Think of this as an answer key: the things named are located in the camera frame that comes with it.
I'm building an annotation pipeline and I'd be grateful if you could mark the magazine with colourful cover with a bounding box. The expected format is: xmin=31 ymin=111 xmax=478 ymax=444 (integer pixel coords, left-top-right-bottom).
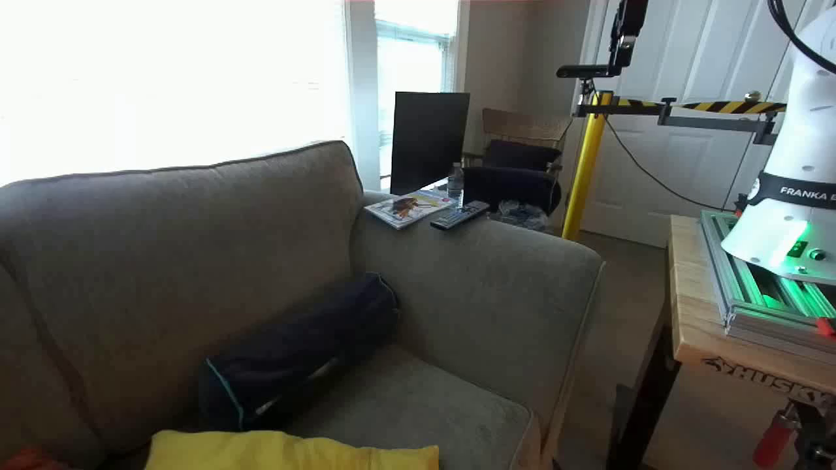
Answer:
xmin=363 ymin=188 xmax=460 ymax=232

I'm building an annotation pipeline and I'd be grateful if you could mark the grey fabric sofa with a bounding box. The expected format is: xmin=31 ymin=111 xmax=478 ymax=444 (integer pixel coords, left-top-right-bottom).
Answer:
xmin=0 ymin=139 xmax=606 ymax=470

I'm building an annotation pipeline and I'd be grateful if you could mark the black monitor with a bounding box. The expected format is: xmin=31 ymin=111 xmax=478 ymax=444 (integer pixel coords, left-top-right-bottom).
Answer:
xmin=389 ymin=90 xmax=473 ymax=199

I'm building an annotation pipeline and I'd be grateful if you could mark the black office chair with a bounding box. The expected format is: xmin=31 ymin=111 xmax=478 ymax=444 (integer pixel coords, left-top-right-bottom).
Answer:
xmin=460 ymin=139 xmax=567 ymax=219

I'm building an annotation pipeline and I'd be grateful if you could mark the dark blue roll bag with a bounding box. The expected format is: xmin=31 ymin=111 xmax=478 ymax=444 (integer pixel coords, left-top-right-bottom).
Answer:
xmin=193 ymin=274 xmax=402 ymax=432

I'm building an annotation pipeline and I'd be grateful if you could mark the yellow stand pole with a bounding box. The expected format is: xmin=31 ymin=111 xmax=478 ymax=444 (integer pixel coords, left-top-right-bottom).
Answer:
xmin=560 ymin=90 xmax=612 ymax=244

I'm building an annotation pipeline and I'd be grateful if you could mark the yellow cloth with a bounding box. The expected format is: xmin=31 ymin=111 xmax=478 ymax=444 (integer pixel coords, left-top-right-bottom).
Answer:
xmin=142 ymin=428 xmax=441 ymax=470

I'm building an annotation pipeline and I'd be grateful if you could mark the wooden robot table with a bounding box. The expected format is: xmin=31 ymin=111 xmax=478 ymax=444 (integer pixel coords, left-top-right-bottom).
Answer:
xmin=605 ymin=215 xmax=836 ymax=470

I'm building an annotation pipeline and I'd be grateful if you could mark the yellow black striped bar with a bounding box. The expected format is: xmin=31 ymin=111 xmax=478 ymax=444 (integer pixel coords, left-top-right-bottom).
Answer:
xmin=574 ymin=92 xmax=786 ymax=143

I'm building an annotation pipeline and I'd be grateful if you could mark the white panel door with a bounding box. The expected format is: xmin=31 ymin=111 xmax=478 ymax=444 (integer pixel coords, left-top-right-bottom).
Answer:
xmin=577 ymin=0 xmax=836 ymax=252

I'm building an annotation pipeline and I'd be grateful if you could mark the thin black stand cable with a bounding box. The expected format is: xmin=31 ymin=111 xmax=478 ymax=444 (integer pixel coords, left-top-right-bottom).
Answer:
xmin=605 ymin=119 xmax=742 ymax=218

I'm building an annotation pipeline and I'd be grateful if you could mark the black camera on stand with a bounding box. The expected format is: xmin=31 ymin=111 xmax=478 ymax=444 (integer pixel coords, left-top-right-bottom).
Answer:
xmin=557 ymin=0 xmax=650 ymax=85

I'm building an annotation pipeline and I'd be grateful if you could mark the aluminium rail base plate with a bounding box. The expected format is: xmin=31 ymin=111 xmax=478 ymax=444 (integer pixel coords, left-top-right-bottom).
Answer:
xmin=700 ymin=206 xmax=836 ymax=350

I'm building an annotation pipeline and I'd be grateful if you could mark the red handled clamp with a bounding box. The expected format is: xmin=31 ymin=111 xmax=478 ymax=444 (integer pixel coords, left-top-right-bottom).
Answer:
xmin=752 ymin=404 xmax=836 ymax=470

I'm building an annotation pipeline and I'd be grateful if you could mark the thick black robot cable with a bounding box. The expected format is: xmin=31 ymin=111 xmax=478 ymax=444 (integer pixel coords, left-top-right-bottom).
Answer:
xmin=766 ymin=0 xmax=836 ymax=75

